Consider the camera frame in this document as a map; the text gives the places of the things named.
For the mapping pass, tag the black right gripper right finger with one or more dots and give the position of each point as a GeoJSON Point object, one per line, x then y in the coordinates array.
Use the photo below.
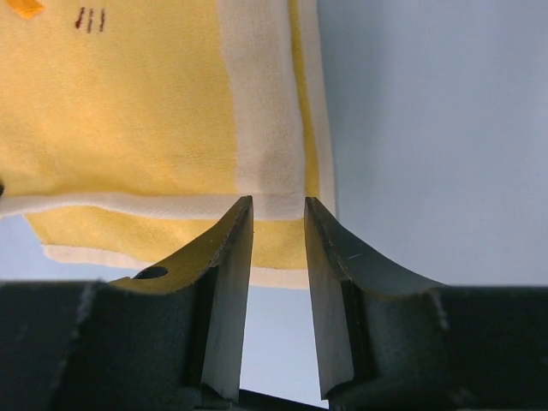
{"type": "Point", "coordinates": [388, 338]}

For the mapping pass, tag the yellow cloth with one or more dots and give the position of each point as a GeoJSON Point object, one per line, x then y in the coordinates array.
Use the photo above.
{"type": "Point", "coordinates": [128, 128]}

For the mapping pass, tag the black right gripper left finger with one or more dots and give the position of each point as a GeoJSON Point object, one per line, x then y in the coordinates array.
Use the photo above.
{"type": "Point", "coordinates": [170, 338]}

